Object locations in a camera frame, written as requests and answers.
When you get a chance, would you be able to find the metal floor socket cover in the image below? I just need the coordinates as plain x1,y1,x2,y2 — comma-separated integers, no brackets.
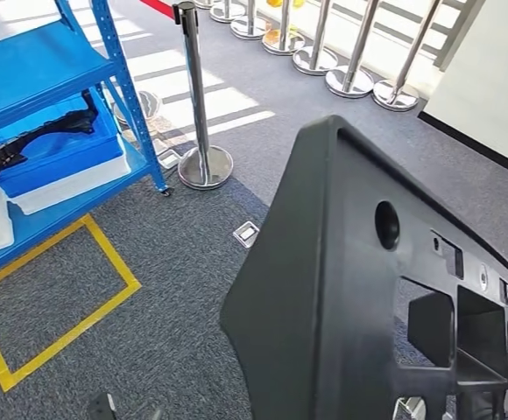
233,220,261,249
151,137,184,171

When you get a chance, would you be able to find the long curved black car part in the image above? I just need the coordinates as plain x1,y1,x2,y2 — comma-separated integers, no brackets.
0,89,100,182

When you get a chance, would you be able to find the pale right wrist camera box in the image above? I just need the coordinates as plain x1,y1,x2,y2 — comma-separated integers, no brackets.
391,395,428,420

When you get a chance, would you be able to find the blue plastic bin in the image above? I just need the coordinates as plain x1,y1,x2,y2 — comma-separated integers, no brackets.
0,95,126,200

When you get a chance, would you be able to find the dark robot body part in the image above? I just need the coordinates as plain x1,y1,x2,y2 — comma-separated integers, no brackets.
87,393,163,420

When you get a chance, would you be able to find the red barrier belt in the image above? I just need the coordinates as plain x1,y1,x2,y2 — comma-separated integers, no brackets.
139,0,177,20

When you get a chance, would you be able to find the large black plastic car panel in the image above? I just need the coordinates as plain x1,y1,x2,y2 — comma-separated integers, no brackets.
219,115,508,420

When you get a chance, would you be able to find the blue metal shelf rack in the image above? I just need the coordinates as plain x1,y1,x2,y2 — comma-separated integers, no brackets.
0,0,170,286

